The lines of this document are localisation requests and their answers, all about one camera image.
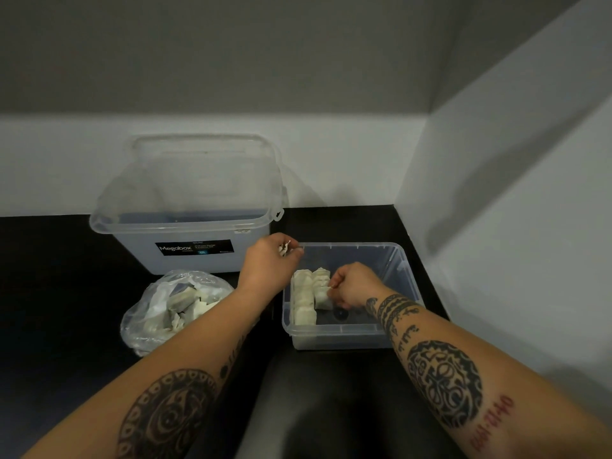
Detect person's right hand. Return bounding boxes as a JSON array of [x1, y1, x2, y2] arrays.
[[327, 261, 395, 310]]

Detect person's left hand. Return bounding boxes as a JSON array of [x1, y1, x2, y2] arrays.
[[237, 233, 305, 307]]

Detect rows of white tea bags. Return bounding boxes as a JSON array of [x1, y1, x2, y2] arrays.
[[290, 267, 334, 327]]

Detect small clear plastic bin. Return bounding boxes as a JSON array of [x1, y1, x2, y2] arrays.
[[282, 242, 425, 351]]

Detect person's right forearm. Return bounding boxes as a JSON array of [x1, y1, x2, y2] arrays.
[[365, 291, 612, 459]]

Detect person's left forearm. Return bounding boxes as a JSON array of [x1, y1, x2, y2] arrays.
[[21, 286, 268, 459]]

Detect clear storage box lid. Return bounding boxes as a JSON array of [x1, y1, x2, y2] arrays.
[[98, 133, 288, 230]]

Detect large clear storage box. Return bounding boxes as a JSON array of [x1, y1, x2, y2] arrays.
[[89, 207, 286, 275]]

